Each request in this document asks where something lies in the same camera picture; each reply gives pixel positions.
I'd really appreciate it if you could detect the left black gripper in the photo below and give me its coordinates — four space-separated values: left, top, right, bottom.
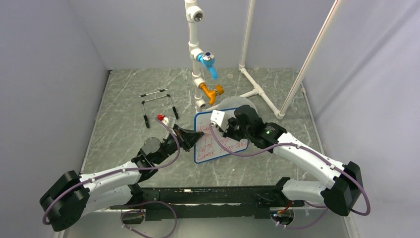
155 124 204 165

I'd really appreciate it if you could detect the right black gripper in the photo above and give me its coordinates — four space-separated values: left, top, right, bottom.
219 116 253 142

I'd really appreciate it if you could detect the blue framed whiteboard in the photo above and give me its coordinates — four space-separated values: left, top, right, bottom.
193 112 249 164

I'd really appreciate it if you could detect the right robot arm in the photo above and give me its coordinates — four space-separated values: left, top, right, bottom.
211 105 370 216

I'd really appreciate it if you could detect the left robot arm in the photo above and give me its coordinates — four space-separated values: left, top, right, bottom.
40 124 204 232

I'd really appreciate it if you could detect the orange plastic tap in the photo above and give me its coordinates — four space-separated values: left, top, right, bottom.
198 83 224 106

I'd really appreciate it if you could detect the blue plastic tap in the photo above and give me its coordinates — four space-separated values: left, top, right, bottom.
197 52 218 80

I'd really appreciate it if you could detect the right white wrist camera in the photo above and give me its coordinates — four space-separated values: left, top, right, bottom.
210 110 230 132

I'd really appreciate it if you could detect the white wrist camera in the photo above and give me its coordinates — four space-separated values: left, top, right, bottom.
210 110 230 132
157 114 176 128

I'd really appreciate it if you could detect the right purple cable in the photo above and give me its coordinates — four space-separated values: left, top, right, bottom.
209 123 371 230

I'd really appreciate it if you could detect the purple cable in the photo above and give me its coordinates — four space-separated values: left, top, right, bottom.
209 123 371 230
42 118 182 238

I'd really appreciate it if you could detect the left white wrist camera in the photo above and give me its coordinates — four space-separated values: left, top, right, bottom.
157 114 176 128

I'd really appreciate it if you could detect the black wire whiteboard stand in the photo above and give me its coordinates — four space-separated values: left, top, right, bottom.
139 88 179 129

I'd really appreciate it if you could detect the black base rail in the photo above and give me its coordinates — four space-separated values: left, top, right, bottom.
111 185 303 221

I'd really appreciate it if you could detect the white PVC pipe frame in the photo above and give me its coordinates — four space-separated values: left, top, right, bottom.
184 0 340 119

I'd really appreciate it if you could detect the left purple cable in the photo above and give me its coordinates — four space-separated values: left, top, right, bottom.
42 118 182 238

